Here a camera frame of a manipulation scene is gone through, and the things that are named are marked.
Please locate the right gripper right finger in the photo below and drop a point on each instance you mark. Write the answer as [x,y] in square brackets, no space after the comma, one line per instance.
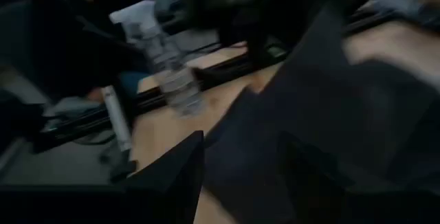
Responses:
[302,169]

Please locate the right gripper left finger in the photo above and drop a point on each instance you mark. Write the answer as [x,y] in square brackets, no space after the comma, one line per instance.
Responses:
[178,169]

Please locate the dark grey shorts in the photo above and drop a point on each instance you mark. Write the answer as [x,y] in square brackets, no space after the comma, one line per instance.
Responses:
[326,107]

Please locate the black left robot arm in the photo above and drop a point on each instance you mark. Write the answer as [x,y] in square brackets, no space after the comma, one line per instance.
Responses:
[275,7]

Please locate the person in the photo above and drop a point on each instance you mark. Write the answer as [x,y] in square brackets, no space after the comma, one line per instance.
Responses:
[68,45]

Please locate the silver metal post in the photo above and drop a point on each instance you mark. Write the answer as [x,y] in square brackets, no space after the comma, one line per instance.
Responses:
[115,114]

